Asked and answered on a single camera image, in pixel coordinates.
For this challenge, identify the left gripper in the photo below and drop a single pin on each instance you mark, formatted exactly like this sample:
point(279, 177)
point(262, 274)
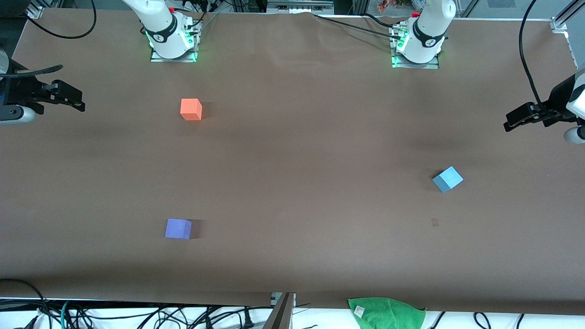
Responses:
point(558, 99)

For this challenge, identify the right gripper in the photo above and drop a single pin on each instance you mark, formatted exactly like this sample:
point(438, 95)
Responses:
point(21, 90)

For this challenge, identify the blue block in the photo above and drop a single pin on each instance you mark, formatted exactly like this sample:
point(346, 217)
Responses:
point(448, 179)

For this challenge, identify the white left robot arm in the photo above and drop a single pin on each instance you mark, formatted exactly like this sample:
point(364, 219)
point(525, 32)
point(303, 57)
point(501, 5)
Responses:
point(427, 32)

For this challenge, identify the orange block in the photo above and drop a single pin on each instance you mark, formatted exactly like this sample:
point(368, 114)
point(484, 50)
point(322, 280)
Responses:
point(190, 109)

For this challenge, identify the purple block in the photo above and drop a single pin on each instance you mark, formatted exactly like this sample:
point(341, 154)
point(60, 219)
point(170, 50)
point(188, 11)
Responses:
point(178, 229)

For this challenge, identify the orange background object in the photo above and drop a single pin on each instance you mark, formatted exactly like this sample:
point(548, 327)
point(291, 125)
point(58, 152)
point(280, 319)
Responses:
point(388, 4)

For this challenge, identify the brown table cover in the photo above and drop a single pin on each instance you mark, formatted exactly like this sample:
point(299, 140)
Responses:
point(320, 205)

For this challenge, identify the green cloth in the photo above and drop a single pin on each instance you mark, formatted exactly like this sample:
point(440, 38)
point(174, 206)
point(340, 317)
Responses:
point(386, 314)

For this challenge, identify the grey equipment box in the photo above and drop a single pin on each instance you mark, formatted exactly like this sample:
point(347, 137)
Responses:
point(299, 5)

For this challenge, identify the aluminium frame corner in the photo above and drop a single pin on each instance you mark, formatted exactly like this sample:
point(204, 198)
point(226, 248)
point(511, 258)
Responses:
point(36, 9)
point(564, 18)

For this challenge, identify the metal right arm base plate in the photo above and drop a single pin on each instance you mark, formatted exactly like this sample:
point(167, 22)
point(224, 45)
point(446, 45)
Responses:
point(157, 58)

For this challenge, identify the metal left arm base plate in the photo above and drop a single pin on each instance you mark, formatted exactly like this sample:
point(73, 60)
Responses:
point(434, 65)

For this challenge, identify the aluminium post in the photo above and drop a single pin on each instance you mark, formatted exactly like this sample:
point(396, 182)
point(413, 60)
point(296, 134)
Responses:
point(279, 315)

